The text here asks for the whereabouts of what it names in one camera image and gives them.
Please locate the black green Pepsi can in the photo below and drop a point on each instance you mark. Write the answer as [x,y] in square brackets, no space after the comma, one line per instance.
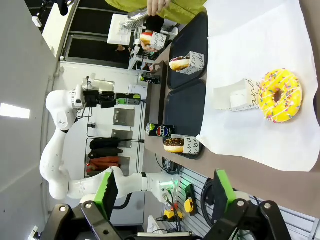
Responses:
[162,130]
[151,78]
[130,99]

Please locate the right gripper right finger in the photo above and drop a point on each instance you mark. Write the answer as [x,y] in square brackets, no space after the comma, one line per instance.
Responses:
[222,190]

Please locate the chocolate donut with pink sprinkles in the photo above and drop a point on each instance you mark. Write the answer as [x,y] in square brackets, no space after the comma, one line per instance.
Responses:
[178,63]

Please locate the person's left hand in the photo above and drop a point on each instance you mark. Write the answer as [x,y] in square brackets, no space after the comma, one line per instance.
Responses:
[148,47]

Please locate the white cabinet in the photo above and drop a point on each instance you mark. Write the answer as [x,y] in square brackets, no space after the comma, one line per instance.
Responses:
[120,30]

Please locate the bright ceiling light panel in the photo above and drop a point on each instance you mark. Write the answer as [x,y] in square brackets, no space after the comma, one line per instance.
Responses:
[15,110]

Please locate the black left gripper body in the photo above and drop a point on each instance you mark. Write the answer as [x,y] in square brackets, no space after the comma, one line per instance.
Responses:
[92,99]

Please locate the grey metal wall plate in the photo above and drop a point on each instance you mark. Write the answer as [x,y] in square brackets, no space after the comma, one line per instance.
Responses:
[125,167]
[124,117]
[122,136]

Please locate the white paper sheet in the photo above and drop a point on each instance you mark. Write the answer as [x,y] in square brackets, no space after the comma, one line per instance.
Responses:
[250,37]

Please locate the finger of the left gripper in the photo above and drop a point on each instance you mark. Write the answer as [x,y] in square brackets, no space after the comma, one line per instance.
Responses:
[108,103]
[108,94]

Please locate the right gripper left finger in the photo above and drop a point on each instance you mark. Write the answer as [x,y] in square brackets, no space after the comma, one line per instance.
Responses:
[112,190]

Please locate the black yellow control box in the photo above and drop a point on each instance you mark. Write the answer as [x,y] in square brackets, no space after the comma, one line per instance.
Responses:
[191,200]

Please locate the person's right hand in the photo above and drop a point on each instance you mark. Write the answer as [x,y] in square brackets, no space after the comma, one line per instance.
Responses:
[157,7]

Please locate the white wall box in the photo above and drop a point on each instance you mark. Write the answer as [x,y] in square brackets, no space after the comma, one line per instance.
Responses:
[36,21]

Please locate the yellow emergency stop button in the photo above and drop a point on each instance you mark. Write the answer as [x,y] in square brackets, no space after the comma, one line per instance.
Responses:
[172,215]

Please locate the yellow sprinkled donut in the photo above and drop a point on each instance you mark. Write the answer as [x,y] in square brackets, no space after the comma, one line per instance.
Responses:
[292,100]

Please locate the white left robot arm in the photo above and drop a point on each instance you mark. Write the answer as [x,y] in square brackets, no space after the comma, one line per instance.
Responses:
[57,140]

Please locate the person in yellow-green jacket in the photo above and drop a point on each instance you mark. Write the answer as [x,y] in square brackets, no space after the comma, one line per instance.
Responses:
[180,10]

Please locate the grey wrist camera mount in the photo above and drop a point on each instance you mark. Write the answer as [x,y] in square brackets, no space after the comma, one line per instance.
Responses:
[89,83]

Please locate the silver metal tongs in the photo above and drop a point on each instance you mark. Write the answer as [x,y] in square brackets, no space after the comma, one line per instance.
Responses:
[135,18]

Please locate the chocolate donut with yellow sprinkles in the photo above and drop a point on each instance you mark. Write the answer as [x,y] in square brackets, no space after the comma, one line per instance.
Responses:
[173,145]

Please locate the black jacket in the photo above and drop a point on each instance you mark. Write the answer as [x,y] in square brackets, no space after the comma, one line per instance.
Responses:
[105,152]
[103,143]

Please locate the aluminium slotted panel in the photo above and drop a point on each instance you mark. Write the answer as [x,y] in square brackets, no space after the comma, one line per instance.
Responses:
[295,220]

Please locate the orange red jacket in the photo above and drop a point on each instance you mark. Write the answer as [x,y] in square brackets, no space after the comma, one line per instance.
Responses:
[105,162]

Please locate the black plastic tray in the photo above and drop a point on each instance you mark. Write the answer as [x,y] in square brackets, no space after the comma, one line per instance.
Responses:
[186,112]
[192,40]

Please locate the red white glazed donut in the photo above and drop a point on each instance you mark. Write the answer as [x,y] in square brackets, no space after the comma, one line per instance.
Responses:
[145,37]

